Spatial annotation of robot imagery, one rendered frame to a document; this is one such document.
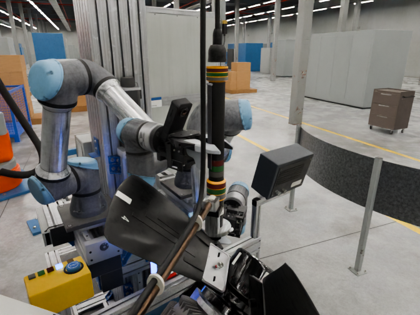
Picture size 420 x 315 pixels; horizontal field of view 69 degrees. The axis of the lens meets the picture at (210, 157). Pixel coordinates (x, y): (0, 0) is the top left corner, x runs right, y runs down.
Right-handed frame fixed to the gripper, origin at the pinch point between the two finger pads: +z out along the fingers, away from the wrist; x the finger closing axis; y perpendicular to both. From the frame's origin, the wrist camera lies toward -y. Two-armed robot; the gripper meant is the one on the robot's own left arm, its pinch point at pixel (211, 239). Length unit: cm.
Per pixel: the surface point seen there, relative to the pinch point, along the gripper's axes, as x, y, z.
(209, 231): -12.7, 2.3, 15.0
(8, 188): 144, -298, -196
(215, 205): -20.5, 3.2, 16.6
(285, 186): 7, 20, -62
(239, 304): -2.2, 11.8, 22.1
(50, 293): 16.3, -38.7, 18.8
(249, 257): -10.0, 11.8, 16.7
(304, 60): -31, 33, -680
